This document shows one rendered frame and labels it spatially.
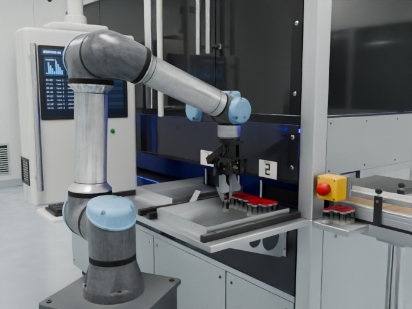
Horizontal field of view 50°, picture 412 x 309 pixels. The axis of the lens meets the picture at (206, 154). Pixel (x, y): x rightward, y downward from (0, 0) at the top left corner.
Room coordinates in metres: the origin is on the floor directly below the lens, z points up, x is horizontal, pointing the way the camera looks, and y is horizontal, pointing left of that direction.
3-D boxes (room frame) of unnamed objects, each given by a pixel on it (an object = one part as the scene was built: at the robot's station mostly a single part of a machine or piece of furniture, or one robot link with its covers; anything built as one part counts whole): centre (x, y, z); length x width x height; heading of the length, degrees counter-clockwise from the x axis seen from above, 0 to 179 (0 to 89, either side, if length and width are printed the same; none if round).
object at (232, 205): (1.45, -0.14, 0.90); 0.18 x 0.02 x 0.05; 38
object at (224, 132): (1.45, -0.08, 1.16); 0.08 x 0.08 x 0.05
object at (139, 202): (1.54, 0.02, 0.87); 0.70 x 0.48 x 0.02; 38
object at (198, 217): (1.38, -0.06, 0.90); 0.34 x 0.26 x 0.04; 128
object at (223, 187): (1.43, -0.06, 0.97); 0.06 x 0.03 x 0.09; 38
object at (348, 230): (1.34, -0.43, 0.87); 0.14 x 0.13 x 0.02; 128
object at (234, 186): (1.46, -0.10, 0.97); 0.06 x 0.03 x 0.09; 38
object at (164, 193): (1.72, 0.07, 0.90); 0.34 x 0.26 x 0.04; 128
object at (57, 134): (2.04, 0.59, 1.19); 0.50 x 0.19 x 0.78; 127
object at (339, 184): (1.33, -0.39, 1.00); 0.08 x 0.07 x 0.07; 128
